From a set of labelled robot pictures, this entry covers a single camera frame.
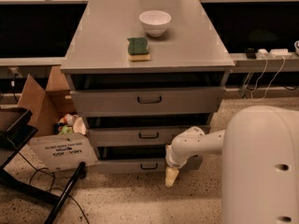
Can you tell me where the black power adapter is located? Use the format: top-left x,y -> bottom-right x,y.
245,48 -> 256,59

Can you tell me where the crumpled trash in box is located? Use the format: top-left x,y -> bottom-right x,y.
54,114 -> 86,135

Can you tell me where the white ceramic bowl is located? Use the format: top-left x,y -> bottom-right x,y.
139,10 -> 172,37

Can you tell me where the grey top drawer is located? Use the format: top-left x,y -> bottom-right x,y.
71,88 -> 225,117

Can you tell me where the black stand frame left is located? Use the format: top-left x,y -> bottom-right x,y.
0,107 -> 89,224

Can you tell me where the white charger cable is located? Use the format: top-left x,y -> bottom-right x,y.
249,54 -> 287,101

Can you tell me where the white power strip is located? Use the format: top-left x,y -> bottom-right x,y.
258,49 -> 292,59

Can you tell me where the green yellow sponge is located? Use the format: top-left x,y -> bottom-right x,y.
127,37 -> 150,62

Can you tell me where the grey bottom drawer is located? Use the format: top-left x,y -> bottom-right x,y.
97,145 -> 166,174

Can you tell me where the brown cardboard box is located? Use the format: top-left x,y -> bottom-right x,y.
18,66 -> 97,172

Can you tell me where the grey drawer cabinet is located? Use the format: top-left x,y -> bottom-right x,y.
59,0 -> 235,175

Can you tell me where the grey middle drawer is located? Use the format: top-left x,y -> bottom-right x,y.
88,126 -> 189,147

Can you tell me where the grey drawer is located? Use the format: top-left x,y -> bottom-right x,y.
97,145 -> 166,174
71,88 -> 225,117
88,126 -> 189,147

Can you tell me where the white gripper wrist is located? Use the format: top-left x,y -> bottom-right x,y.
164,145 -> 188,188

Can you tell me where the black floor cable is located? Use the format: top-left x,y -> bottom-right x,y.
18,151 -> 91,224

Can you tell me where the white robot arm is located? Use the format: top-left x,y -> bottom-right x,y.
165,105 -> 299,224

